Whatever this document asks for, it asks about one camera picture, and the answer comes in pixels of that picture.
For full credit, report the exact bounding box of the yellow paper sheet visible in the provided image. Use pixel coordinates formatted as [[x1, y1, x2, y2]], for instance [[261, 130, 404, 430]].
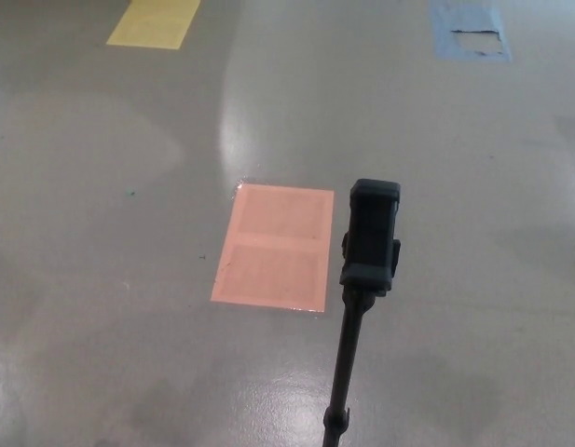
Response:
[[104, 0, 202, 51]]

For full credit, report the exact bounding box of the black phone stand tripod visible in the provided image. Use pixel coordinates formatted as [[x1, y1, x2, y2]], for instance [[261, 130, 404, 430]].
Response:
[[322, 178, 403, 447]]

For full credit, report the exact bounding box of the torn blue paper sheet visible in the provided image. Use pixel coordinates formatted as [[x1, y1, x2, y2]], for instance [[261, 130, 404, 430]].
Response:
[[429, 0, 513, 64]]

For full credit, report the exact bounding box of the orange paper sheet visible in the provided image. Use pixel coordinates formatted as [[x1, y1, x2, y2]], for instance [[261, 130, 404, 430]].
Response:
[[209, 183, 335, 314]]

